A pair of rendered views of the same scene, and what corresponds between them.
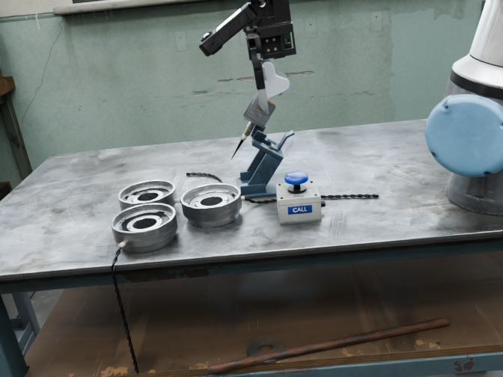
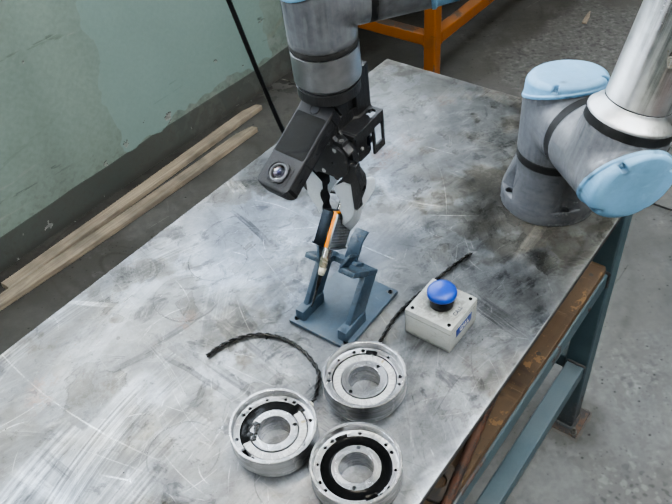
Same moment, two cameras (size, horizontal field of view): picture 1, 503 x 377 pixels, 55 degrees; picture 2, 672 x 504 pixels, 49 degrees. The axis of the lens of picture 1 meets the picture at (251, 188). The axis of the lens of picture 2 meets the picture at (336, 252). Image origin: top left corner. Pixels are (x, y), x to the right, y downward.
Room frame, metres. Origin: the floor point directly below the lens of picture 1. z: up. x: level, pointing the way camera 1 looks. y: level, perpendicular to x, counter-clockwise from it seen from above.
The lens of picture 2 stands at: (0.44, 0.53, 1.58)
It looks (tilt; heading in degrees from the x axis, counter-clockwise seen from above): 43 degrees down; 309
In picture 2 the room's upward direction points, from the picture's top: 5 degrees counter-clockwise
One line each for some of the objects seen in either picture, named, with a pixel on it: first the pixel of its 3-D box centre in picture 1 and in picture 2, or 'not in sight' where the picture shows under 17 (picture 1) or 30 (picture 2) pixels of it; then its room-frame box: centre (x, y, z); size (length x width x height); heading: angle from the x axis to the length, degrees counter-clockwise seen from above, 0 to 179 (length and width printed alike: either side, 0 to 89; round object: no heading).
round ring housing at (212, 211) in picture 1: (212, 205); (364, 382); (0.78, 0.07, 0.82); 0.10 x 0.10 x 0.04
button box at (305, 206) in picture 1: (301, 200); (443, 311); (0.75, -0.08, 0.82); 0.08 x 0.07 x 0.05; 88
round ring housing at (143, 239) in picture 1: (145, 227); (356, 471); (0.72, 0.18, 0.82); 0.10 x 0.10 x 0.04
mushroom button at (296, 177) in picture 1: (296, 187); (441, 300); (0.75, -0.08, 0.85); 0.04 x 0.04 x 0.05
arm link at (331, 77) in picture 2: not in sight; (323, 61); (0.89, -0.04, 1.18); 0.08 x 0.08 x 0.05
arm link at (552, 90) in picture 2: not in sight; (564, 110); (0.74, -0.41, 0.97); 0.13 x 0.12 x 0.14; 140
